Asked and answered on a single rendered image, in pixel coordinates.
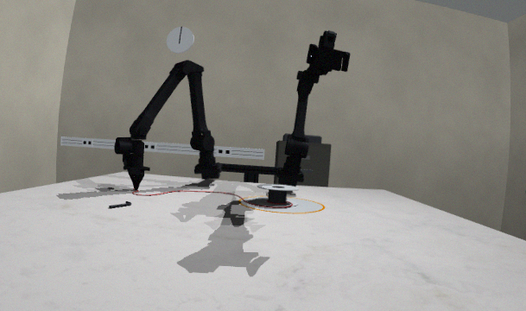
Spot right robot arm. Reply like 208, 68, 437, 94
115, 60, 220, 169

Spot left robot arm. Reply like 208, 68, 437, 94
279, 30, 337, 178

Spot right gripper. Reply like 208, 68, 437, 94
124, 154, 150, 190

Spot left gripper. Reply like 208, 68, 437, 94
307, 44, 350, 72

